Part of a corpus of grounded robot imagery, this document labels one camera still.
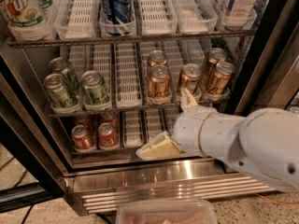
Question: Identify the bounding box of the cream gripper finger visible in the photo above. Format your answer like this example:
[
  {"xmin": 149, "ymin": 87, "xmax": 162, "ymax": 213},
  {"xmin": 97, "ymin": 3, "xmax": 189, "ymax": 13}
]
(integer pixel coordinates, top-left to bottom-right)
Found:
[
  {"xmin": 135, "ymin": 131, "xmax": 183, "ymax": 161},
  {"xmin": 180, "ymin": 88, "xmax": 198, "ymax": 111}
]

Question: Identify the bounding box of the green can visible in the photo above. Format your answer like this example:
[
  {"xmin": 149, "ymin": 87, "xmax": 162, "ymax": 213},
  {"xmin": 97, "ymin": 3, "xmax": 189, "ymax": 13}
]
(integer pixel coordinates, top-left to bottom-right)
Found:
[
  {"xmin": 43, "ymin": 73, "xmax": 78, "ymax": 108},
  {"xmin": 81, "ymin": 70, "xmax": 109, "ymax": 105},
  {"xmin": 50, "ymin": 57, "xmax": 79, "ymax": 94}
]

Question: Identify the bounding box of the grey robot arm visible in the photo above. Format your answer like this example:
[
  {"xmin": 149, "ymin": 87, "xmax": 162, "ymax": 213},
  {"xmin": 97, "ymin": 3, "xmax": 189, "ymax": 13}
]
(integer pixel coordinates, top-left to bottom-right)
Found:
[{"xmin": 136, "ymin": 88, "xmax": 299, "ymax": 192}]

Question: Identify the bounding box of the gold can middle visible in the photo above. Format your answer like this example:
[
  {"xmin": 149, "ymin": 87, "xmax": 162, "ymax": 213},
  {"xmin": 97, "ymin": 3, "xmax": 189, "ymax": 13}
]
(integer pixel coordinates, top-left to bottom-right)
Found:
[{"xmin": 177, "ymin": 63, "xmax": 202, "ymax": 96}]

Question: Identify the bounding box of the gold can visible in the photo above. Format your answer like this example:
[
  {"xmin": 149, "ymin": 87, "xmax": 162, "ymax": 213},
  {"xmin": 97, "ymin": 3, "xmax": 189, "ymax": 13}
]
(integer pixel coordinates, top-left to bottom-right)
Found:
[
  {"xmin": 148, "ymin": 65, "xmax": 170, "ymax": 99},
  {"xmin": 202, "ymin": 48, "xmax": 227, "ymax": 81},
  {"xmin": 148, "ymin": 50, "xmax": 168, "ymax": 66},
  {"xmin": 177, "ymin": 63, "xmax": 202, "ymax": 96},
  {"xmin": 206, "ymin": 62, "xmax": 235, "ymax": 95}
]

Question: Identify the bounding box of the gold can front left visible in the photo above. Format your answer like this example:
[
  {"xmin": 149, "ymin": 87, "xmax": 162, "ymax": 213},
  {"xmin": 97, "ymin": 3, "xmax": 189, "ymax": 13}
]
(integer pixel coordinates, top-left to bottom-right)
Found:
[{"xmin": 148, "ymin": 65, "xmax": 170, "ymax": 99}]

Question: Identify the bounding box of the gold can front right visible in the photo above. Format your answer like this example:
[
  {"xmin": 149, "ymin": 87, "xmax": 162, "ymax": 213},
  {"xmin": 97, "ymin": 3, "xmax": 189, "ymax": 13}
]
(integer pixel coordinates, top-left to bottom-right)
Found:
[{"xmin": 206, "ymin": 62, "xmax": 235, "ymax": 95}]

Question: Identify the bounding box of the gold can back left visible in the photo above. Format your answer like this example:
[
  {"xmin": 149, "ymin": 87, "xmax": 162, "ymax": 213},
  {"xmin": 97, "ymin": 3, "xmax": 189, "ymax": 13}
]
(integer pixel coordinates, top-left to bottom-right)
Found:
[{"xmin": 148, "ymin": 50, "xmax": 168, "ymax": 66}]

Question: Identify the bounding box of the gold can back right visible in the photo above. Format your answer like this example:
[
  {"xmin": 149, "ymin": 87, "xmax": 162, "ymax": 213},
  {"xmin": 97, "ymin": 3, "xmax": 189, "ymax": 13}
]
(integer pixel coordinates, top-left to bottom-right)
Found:
[{"xmin": 202, "ymin": 48, "xmax": 227, "ymax": 81}]

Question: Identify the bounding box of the red can front right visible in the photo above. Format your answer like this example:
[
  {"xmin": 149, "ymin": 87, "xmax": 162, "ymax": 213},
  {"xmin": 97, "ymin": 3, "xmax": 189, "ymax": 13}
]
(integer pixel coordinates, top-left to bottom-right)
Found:
[{"xmin": 98, "ymin": 122, "xmax": 119, "ymax": 149}]

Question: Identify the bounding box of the red can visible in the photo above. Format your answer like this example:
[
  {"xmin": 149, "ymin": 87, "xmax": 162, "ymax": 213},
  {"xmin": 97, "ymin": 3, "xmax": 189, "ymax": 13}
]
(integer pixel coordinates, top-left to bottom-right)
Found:
[
  {"xmin": 98, "ymin": 122, "xmax": 119, "ymax": 149},
  {"xmin": 100, "ymin": 112, "xmax": 119, "ymax": 132},
  {"xmin": 71, "ymin": 125, "xmax": 94, "ymax": 151},
  {"xmin": 74, "ymin": 115, "xmax": 93, "ymax": 132}
]

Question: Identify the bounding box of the red can back right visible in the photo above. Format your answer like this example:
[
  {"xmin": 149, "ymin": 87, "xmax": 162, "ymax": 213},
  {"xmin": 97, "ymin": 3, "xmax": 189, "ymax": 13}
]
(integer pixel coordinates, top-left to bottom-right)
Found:
[{"xmin": 100, "ymin": 112, "xmax": 119, "ymax": 132}]

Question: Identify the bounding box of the red can front left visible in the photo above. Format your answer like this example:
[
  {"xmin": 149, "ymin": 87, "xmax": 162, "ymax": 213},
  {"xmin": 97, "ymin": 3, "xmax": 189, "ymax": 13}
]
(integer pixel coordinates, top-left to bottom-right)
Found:
[{"xmin": 71, "ymin": 125, "xmax": 94, "ymax": 151}]

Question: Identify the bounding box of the red can back left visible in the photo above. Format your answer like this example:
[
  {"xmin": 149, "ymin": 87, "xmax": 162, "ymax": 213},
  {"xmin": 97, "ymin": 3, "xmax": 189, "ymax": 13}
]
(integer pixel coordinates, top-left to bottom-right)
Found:
[{"xmin": 74, "ymin": 115, "xmax": 93, "ymax": 132}]

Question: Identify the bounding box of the stainless steel fridge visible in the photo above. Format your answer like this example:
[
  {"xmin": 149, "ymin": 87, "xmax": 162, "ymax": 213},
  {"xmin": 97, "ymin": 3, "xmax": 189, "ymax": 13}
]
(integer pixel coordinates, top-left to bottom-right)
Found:
[{"xmin": 0, "ymin": 0, "xmax": 299, "ymax": 216}]

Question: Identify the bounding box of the clear plastic container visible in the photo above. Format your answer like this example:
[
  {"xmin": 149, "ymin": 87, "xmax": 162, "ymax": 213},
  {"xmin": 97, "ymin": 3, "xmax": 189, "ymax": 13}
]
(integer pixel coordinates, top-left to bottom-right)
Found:
[{"xmin": 116, "ymin": 200, "xmax": 218, "ymax": 224}]

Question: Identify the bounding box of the white label bottle right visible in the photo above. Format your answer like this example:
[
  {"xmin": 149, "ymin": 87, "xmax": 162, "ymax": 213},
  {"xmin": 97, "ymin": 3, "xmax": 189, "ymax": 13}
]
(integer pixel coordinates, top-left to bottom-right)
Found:
[{"xmin": 212, "ymin": 0, "xmax": 257, "ymax": 31}]

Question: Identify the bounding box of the blue pepsi bottle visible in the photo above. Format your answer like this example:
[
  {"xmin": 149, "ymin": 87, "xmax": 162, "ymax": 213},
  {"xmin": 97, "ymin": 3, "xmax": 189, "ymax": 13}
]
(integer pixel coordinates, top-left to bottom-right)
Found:
[{"xmin": 99, "ymin": 0, "xmax": 135, "ymax": 36}]

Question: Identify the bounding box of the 7up bottle front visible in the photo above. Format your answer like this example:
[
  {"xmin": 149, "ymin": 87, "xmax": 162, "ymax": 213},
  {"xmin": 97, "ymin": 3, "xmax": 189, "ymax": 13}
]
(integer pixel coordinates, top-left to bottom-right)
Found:
[{"xmin": 2, "ymin": 0, "xmax": 48, "ymax": 41}]

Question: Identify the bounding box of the orange cable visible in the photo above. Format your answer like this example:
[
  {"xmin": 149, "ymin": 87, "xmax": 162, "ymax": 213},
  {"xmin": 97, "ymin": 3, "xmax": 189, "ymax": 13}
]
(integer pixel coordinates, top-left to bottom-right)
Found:
[{"xmin": 255, "ymin": 192, "xmax": 299, "ymax": 207}]

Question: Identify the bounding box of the black cable on floor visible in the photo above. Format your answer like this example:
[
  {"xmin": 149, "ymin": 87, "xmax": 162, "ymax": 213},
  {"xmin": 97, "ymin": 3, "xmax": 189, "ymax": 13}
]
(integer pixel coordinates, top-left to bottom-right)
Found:
[{"xmin": 20, "ymin": 204, "xmax": 36, "ymax": 224}]

